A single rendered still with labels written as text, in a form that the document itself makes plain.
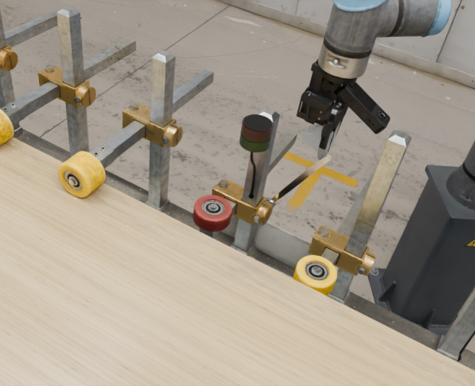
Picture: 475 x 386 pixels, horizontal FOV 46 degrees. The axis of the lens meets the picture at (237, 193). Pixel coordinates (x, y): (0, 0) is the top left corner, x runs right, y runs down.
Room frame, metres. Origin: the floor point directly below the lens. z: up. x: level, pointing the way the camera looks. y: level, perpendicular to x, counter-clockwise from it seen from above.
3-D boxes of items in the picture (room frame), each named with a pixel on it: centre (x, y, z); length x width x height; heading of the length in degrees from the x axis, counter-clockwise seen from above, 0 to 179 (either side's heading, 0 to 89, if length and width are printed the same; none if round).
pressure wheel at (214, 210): (0.84, 0.04, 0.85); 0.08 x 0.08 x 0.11
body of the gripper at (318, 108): (0.96, -0.14, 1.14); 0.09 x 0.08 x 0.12; 67
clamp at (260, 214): (0.93, -0.01, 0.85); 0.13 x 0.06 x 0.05; 67
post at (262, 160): (0.92, -0.03, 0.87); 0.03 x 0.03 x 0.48; 67
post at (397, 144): (0.83, -0.27, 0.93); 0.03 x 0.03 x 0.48; 67
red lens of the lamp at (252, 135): (0.88, -0.02, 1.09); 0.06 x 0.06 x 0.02
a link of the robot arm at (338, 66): (0.96, -0.15, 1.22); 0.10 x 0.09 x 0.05; 157
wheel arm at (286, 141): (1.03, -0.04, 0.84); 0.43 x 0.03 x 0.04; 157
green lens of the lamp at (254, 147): (0.88, -0.02, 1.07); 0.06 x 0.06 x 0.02
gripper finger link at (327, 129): (0.93, -0.16, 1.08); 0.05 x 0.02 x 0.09; 157
